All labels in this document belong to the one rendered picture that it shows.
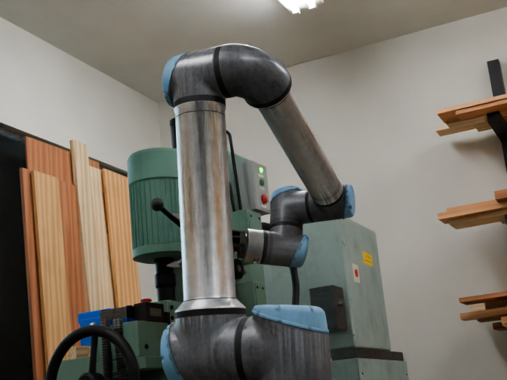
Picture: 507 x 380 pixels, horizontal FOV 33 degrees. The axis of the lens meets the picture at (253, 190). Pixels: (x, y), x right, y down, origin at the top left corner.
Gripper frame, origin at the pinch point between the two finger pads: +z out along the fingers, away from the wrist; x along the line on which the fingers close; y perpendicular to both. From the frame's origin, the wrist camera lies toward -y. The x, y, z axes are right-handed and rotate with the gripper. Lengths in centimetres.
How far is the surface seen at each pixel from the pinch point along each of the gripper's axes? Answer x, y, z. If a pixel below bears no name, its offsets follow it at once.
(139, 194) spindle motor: -17.7, -9.3, 9.0
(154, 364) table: 33.3, -1.4, 0.4
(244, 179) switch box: -35.3, -24.8, -22.8
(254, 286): 2.5, -19.8, -26.8
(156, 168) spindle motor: -24.5, -5.4, 5.0
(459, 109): -135, -111, -136
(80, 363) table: 28.3, -23.8, 19.4
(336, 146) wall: -159, -194, -98
